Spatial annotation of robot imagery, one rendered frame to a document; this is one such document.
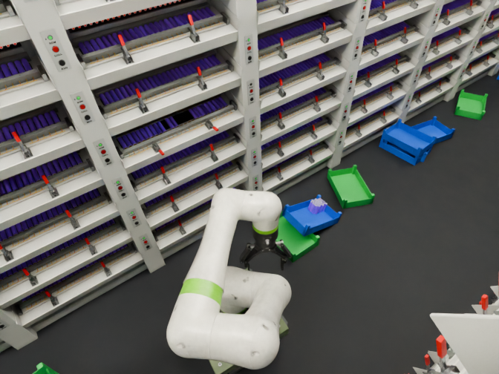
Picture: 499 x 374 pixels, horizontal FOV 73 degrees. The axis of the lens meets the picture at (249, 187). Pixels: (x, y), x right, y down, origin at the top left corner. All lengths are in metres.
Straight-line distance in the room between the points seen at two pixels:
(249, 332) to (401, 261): 1.38
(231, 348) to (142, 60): 0.98
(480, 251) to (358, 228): 0.66
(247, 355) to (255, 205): 0.45
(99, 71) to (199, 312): 0.86
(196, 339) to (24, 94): 0.91
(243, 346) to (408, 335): 1.18
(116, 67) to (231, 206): 0.63
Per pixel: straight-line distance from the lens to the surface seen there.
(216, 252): 1.00
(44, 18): 1.22
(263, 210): 1.08
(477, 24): 3.24
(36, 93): 1.30
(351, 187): 2.39
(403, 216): 2.32
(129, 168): 1.51
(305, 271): 1.95
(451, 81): 3.43
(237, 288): 1.25
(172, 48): 1.38
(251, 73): 1.59
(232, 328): 0.88
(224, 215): 1.07
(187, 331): 0.90
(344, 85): 2.12
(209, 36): 1.44
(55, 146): 1.39
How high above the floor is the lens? 1.68
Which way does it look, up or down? 46 degrees down
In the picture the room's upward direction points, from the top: 4 degrees counter-clockwise
